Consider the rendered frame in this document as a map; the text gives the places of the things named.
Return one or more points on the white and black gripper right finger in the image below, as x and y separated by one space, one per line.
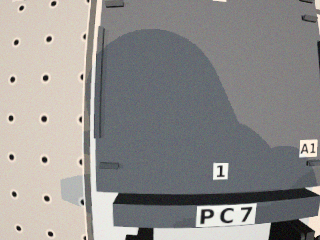
291 230

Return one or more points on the grey flat base plate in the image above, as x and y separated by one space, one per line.
42 52

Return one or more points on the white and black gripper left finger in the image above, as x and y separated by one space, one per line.
143 234

